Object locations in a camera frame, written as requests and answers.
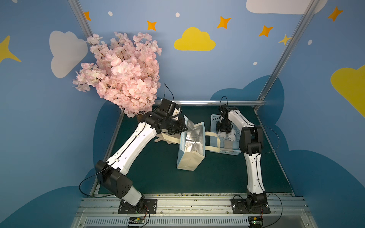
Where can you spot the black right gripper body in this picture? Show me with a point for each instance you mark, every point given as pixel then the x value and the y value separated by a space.
pixel 224 129

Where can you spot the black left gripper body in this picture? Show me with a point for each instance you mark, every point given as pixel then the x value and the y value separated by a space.
pixel 179 126

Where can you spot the white ice pack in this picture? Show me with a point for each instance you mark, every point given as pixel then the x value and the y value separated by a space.
pixel 229 139

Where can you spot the light blue insulated delivery bag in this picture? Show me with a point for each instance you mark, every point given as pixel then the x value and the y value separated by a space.
pixel 193 146

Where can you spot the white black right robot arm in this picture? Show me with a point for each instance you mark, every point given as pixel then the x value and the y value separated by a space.
pixel 251 145

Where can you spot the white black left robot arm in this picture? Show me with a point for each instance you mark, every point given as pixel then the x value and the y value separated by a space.
pixel 111 174

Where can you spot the white knitted work glove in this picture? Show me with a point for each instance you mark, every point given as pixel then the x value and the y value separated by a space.
pixel 164 139

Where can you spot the light blue plastic basket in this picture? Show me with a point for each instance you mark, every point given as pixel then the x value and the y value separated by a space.
pixel 235 151

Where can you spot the pink cherry blossom tree crown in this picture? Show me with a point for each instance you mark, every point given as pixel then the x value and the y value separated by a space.
pixel 126 72

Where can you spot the right green circuit board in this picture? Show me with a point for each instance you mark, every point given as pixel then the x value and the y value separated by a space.
pixel 255 222

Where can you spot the green circuit board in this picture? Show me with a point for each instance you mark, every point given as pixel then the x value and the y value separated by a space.
pixel 136 221
pixel 255 222

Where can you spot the left green circuit board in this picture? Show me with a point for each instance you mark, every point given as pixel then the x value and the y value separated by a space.
pixel 136 221

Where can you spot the aluminium back frame rail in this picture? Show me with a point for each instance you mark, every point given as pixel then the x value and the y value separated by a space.
pixel 218 102

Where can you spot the aluminium frame rail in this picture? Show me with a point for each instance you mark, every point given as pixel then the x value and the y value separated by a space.
pixel 205 210
pixel 218 102

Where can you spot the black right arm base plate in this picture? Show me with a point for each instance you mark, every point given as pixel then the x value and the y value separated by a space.
pixel 241 206

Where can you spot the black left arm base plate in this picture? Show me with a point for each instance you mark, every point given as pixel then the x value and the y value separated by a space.
pixel 143 206

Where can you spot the aluminium front frame rail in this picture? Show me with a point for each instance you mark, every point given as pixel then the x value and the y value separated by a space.
pixel 205 210

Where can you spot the aluminium left corner post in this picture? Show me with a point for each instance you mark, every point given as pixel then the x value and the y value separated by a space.
pixel 79 13

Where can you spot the aluminium corner post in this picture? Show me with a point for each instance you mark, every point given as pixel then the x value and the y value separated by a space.
pixel 79 13
pixel 297 34

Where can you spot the aluminium right corner post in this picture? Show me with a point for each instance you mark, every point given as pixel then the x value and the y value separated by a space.
pixel 297 34

